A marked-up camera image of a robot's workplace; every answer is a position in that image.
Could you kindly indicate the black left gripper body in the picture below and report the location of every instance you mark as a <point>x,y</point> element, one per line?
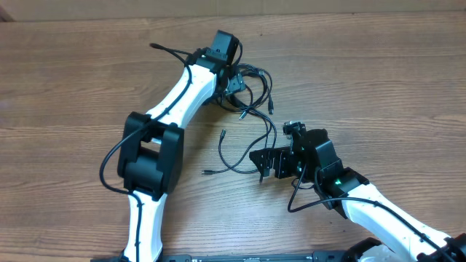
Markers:
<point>235,84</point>

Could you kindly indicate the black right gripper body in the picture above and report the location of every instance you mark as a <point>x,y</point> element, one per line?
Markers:
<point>287,165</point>

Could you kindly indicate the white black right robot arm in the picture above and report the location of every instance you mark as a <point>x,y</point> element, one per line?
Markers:
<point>311,158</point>

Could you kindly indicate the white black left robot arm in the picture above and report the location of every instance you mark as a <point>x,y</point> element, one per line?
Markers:
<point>151,152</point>

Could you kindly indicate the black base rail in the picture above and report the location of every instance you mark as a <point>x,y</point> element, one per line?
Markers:
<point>316,256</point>

